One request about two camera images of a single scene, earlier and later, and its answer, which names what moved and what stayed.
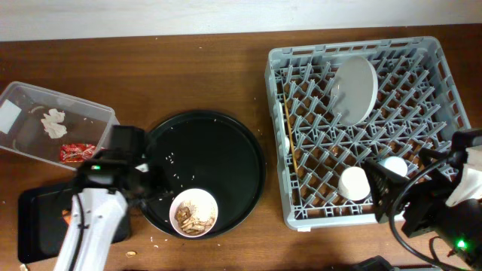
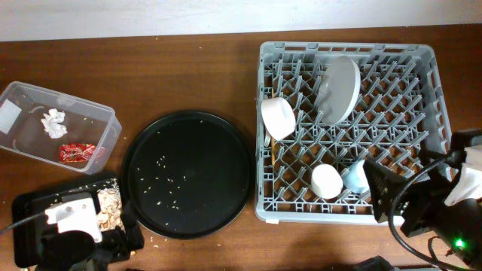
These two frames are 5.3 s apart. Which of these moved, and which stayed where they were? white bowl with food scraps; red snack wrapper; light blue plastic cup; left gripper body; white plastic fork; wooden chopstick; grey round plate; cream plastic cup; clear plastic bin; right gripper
Moved: cream plastic cup; left gripper body; white bowl with food scraps; white plastic fork; wooden chopstick; light blue plastic cup; grey round plate
Stayed: red snack wrapper; right gripper; clear plastic bin
